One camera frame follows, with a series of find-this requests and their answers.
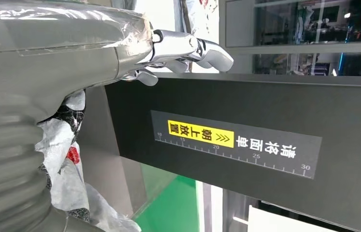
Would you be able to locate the white parcel with black lettering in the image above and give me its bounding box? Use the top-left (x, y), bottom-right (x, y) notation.
top-left (34, 91), bottom-right (143, 232)

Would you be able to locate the grey parcel with red print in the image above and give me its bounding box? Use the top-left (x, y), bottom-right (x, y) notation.
top-left (183, 0), bottom-right (220, 73)

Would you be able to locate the green conveyor belt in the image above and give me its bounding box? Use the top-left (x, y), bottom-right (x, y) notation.
top-left (132, 163), bottom-right (200, 232)

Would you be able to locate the black inbound machine column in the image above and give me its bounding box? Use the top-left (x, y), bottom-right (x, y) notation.
top-left (105, 72), bottom-right (361, 232)

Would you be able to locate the ruler label with yellow strip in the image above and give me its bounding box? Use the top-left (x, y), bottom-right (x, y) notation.
top-left (150, 110), bottom-right (323, 180)

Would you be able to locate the aluminium conveyor frame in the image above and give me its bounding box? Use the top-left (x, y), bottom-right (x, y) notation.
top-left (196, 181), bottom-right (222, 232)

